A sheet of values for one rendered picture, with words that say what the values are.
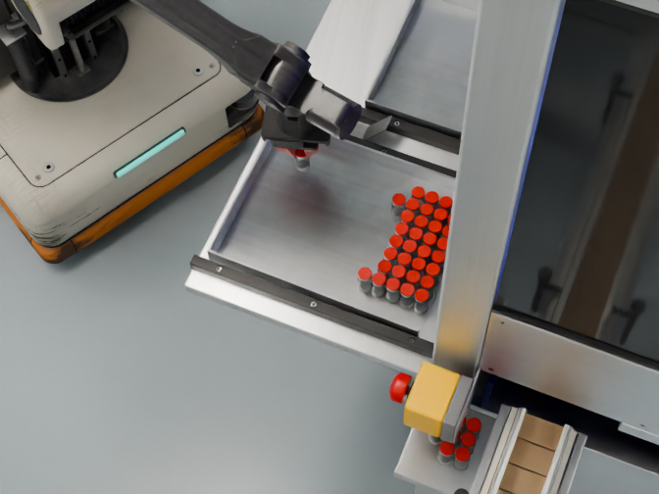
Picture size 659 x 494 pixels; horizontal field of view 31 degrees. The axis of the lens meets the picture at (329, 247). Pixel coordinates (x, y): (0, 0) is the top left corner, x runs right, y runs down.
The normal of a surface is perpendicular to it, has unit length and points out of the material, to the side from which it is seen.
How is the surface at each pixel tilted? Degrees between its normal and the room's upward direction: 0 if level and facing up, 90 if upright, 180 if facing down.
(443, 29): 0
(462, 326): 90
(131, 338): 0
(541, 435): 0
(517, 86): 90
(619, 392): 90
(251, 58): 49
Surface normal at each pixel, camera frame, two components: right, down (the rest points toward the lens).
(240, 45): 0.42, 0.25
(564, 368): -0.39, 0.83
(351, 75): -0.03, -0.45
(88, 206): 0.62, 0.69
